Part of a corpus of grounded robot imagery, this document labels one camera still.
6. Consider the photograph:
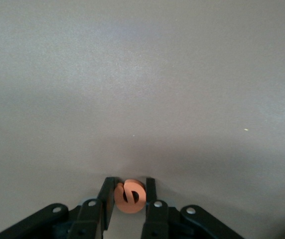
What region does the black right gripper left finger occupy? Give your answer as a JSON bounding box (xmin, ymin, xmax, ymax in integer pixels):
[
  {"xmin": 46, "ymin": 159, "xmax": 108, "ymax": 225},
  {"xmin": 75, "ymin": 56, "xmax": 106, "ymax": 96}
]
[{"xmin": 0, "ymin": 176, "xmax": 117, "ymax": 239}]

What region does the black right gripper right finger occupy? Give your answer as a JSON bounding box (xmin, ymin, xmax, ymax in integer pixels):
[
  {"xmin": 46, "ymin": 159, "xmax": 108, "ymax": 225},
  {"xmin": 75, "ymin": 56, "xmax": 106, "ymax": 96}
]
[{"xmin": 141, "ymin": 177, "xmax": 245, "ymax": 239}]

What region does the orange foam letter e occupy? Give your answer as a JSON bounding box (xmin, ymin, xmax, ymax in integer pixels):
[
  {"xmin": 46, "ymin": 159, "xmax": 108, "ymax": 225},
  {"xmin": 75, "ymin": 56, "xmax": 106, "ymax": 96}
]
[{"xmin": 114, "ymin": 178, "xmax": 147, "ymax": 214}]

